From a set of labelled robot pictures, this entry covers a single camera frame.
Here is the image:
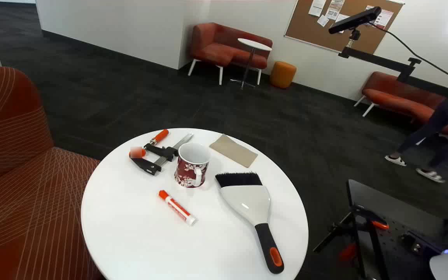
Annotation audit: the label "red white marker pen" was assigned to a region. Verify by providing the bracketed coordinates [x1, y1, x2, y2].
[157, 188, 197, 227]

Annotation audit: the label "red white patterned mug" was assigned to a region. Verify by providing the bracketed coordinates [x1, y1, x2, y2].
[174, 141, 211, 189]

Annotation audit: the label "brown sandpaper sheet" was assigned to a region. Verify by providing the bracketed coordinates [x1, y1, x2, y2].
[208, 135, 259, 168]

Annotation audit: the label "black orange bar clamp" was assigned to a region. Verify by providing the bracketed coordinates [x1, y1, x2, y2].
[143, 127, 194, 168]

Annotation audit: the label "orange round pouf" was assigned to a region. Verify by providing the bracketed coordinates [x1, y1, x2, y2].
[269, 59, 298, 90]

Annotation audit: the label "red couch white legs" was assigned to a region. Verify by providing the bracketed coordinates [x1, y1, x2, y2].
[186, 21, 275, 87]

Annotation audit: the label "small round white side table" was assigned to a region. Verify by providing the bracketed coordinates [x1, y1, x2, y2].
[236, 35, 273, 91]

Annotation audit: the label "cork pin board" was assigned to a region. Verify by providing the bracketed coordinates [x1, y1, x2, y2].
[284, 0, 405, 56]

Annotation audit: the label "white sneaker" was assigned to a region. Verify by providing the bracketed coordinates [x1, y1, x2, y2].
[384, 152, 407, 168]
[415, 166, 446, 185]

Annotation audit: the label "red bench white legs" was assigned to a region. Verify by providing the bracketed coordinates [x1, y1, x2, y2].
[353, 70, 448, 127]

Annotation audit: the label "orange striped sofa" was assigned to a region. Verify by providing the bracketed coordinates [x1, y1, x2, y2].
[0, 65, 104, 280]

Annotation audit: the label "white brush black orange handle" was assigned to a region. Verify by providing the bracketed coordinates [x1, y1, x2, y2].
[214, 171, 286, 275]

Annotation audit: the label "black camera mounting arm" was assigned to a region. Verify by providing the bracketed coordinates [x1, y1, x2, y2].
[337, 28, 423, 84]

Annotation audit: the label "black clamp orange handle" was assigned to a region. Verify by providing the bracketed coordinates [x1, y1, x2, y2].
[351, 205, 391, 234]

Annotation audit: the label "black stereo camera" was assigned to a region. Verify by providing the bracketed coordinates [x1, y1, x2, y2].
[328, 4, 382, 35]

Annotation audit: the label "black camera cable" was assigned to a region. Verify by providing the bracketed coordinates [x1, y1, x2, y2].
[371, 21, 448, 82]

